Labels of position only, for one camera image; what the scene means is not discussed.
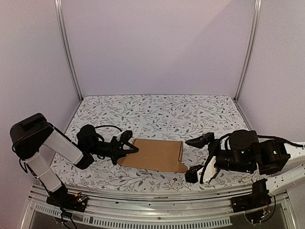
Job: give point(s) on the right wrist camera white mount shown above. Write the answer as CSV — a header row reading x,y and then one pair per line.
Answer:
x,y
202,173

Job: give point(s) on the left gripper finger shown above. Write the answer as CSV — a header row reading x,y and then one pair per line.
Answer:
x,y
132,148
124,156

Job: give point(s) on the floral patterned table mat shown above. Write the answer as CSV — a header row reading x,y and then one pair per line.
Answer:
x,y
162,117

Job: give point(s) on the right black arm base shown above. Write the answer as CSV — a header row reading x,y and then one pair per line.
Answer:
x,y
258,198

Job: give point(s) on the left aluminium corner post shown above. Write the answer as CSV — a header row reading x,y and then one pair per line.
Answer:
x,y
66,49

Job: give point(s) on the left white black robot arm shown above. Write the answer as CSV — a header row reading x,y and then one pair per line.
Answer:
x,y
34,132

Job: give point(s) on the aluminium front rail frame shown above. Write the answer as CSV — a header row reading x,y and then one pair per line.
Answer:
x,y
204,209

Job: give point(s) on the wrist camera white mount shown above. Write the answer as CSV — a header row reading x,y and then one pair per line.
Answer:
x,y
202,173
124,136

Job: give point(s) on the brown cardboard box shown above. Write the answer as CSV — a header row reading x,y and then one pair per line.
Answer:
x,y
157,155

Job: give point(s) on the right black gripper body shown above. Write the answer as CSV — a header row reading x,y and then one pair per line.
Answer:
x,y
213,154

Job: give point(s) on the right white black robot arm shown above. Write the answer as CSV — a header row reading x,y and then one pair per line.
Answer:
x,y
246,152

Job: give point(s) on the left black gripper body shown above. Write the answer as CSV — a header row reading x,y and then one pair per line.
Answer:
x,y
113,144

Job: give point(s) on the aluminium corner post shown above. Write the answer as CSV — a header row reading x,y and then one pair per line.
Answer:
x,y
66,49
249,50

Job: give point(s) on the right aluminium corner post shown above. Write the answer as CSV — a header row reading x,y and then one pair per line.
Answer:
x,y
249,50

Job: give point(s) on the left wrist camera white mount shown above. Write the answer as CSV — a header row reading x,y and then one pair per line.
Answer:
x,y
124,136

